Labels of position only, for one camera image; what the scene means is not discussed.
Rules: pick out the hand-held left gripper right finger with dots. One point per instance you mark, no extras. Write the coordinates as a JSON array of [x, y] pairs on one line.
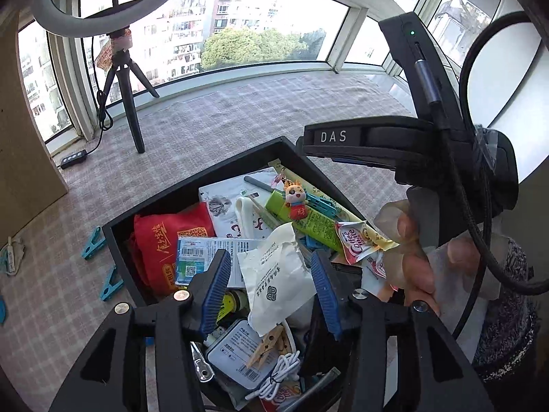
[[326, 294]]

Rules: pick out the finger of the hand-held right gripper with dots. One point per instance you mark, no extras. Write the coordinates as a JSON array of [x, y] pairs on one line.
[[343, 157]]

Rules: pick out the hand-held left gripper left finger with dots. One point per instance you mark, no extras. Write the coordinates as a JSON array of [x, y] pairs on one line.
[[216, 285]]

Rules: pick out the blue packet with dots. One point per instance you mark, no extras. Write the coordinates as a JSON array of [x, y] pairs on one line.
[[193, 261]]

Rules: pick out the black storage box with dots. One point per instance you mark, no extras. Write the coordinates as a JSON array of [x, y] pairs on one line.
[[193, 180]]

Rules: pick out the person's right forearm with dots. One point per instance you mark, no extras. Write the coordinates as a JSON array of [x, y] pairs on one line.
[[510, 309]]

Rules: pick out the checked cloth desktop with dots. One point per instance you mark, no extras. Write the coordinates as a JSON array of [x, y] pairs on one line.
[[257, 107]]

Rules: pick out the person's right hand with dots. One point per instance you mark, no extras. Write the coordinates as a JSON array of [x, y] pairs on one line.
[[418, 266]]

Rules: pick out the white paper packet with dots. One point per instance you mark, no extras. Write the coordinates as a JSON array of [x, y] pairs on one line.
[[278, 279]]

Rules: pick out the teal clip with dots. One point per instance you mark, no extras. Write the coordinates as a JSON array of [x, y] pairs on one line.
[[324, 206]]

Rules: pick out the coffee creamer sachet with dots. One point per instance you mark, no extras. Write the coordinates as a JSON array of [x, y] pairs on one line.
[[356, 242]]

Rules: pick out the white and blue tin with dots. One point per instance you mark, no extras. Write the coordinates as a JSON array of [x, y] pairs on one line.
[[233, 347]]

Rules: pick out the green packet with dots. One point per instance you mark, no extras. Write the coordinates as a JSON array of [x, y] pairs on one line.
[[317, 227]]

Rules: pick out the red pouch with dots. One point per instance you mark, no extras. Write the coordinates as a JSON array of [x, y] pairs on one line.
[[158, 244]]

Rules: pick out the wooden clothespin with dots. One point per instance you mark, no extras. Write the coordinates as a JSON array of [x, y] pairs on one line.
[[266, 347]]

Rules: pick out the white illustrated bag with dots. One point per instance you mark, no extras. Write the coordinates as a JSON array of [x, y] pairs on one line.
[[223, 206]]

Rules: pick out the metal clip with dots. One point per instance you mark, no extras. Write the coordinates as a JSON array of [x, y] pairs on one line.
[[201, 364]]

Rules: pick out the gray pen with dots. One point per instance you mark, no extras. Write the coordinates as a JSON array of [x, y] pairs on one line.
[[261, 183]]

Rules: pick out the teal clothespin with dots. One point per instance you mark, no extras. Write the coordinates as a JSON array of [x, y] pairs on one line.
[[112, 283], [94, 242]]

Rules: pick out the white plastic item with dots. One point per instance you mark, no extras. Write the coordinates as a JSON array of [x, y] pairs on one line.
[[10, 257]]

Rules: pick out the black tripod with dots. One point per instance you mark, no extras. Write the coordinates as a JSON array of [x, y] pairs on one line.
[[128, 94]]

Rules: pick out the white window frame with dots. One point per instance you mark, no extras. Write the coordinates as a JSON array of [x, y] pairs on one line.
[[356, 21]]

